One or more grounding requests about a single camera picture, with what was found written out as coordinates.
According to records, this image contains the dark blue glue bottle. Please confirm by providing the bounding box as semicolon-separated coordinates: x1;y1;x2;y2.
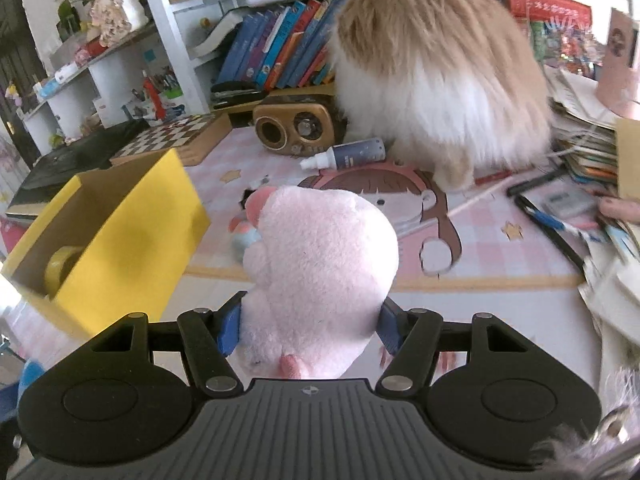
299;138;386;170

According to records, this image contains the black keyboard piano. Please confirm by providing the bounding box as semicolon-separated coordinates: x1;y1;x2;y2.
6;119;149;226

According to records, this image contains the yellow tape roll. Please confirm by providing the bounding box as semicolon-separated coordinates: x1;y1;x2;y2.
43;246;85;296

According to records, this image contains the wooden chessboard box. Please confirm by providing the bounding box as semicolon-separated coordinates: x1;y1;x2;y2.
110;114;232;167

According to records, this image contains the row of leaning books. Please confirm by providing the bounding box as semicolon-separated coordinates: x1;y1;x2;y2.
210;0;347;98

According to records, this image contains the red packaged box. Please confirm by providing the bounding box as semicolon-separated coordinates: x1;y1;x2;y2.
501;0;592;28

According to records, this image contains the white bookshelf unit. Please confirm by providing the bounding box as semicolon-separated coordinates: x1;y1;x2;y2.
19;0;632;156

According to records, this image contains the yellow cardboard box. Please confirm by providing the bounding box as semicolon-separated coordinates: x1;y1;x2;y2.
2;150;210;337

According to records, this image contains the fluffy orange white cat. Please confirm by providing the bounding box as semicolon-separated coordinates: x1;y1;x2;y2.
329;0;551;192

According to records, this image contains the blue pen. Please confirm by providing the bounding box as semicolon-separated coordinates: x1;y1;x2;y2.
514;195;603;243

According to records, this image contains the wooden retro speaker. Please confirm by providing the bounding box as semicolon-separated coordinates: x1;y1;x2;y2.
253;100;344;156

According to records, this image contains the pink white ceramic ornament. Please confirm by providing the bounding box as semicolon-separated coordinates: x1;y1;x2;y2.
90;0;150;48

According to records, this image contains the brown paper envelope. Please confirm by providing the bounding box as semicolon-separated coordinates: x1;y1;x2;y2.
615;118;640;200

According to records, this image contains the black pen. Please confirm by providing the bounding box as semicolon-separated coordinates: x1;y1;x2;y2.
506;166;566;197

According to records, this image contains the pink card with portrait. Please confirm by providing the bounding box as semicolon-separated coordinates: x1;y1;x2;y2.
596;10;640;120

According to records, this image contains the pink plush pig toy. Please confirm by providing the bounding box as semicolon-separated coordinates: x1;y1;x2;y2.
236;186;399;379

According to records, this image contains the pen holder cup green lid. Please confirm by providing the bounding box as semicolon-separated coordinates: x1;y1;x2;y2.
162;79;183;106

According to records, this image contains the pink checked desk mat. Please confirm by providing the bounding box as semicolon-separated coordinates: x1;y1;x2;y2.
0;123;601;391

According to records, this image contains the stack of papers and books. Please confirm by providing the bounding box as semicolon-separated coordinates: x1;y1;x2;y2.
544;65;620;185

